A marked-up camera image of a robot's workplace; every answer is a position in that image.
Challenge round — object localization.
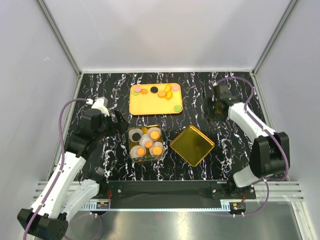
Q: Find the black chocolate sandwich cookie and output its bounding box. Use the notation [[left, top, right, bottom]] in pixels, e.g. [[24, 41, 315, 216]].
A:
[[132, 132, 141, 142]]

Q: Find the dotted round sandwich cookie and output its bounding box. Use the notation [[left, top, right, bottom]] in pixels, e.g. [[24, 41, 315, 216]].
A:
[[137, 147, 146, 156]]

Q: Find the plain round orange cookie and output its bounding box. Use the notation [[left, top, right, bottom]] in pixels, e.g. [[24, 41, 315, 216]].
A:
[[144, 141, 154, 149]]

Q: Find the large patterned sandwich cookie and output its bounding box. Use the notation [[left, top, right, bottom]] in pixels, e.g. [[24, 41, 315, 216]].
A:
[[150, 131, 160, 141]]

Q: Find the gold tin lid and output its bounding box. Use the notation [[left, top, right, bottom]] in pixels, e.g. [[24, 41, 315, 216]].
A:
[[170, 125, 215, 167]]

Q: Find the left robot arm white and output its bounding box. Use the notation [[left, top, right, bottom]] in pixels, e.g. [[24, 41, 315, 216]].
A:
[[17, 97, 129, 240]]

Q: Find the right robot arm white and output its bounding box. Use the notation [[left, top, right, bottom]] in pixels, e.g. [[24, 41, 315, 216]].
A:
[[204, 97, 290, 199]]

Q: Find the white paper cup back-left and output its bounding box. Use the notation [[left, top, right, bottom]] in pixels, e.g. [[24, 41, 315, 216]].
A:
[[128, 128, 144, 143]]

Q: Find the white paper cup centre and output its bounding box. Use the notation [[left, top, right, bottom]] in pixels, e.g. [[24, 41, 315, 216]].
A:
[[139, 134, 154, 149]]

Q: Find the white paper cup front-left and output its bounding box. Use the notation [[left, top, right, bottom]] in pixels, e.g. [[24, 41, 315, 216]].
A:
[[129, 145, 146, 159]]

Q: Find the gold square cookie tin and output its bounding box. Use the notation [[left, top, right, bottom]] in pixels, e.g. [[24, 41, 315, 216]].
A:
[[128, 125, 165, 163]]

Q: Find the white paper cup back-right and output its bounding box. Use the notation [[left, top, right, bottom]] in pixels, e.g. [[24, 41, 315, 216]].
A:
[[147, 127, 161, 141]]

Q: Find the yellow serving tray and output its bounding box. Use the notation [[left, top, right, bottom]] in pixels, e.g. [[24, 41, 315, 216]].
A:
[[129, 83, 183, 116]]

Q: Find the green macaron near right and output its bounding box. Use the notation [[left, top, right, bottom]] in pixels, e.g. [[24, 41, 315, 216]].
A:
[[173, 105, 182, 112]]

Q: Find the pink macaron cookie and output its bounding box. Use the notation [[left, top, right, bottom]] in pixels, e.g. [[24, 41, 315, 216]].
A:
[[134, 86, 142, 92]]

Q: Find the orange swirl cookie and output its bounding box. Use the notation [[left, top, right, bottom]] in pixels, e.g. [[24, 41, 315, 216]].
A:
[[140, 89, 148, 95]]

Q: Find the pink macaron top right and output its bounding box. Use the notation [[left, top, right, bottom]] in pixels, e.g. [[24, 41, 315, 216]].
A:
[[171, 85, 180, 92]]

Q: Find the white paper cup front-right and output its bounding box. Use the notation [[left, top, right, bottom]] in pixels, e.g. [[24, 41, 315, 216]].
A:
[[149, 141, 164, 156]]

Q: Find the yellow flower shaped cookie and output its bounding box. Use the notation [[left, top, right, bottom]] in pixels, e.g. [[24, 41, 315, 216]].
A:
[[164, 90, 173, 100]]

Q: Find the orange half cookie top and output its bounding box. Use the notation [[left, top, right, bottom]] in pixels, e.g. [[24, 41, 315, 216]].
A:
[[164, 84, 172, 92]]

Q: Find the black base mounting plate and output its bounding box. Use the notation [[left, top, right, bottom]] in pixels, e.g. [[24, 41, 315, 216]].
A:
[[97, 180, 256, 200]]

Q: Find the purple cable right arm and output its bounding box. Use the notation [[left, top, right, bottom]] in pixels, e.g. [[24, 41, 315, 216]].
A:
[[212, 76, 291, 218]]

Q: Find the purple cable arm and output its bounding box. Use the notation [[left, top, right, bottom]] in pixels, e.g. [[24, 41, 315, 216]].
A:
[[212, 76, 291, 218], [22, 98, 104, 240]]

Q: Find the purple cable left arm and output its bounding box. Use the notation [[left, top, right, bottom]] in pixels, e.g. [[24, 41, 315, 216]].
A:
[[22, 98, 104, 240]]

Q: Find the aluminium frame rail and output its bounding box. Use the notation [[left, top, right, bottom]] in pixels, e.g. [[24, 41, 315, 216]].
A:
[[33, 181, 304, 211]]

